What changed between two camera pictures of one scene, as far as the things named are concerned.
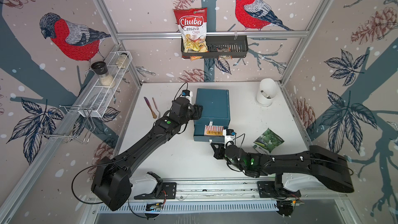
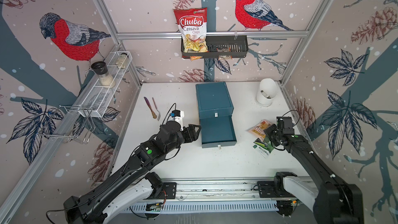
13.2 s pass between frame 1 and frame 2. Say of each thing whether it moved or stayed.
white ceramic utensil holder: stayed
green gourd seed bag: stayed
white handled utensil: stayed
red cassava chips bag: stayed
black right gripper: moved
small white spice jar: stayed
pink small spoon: stayed
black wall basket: stayed
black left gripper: moved
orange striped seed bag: moved
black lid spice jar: stayed
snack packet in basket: stayed
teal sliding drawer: moved
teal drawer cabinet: moved
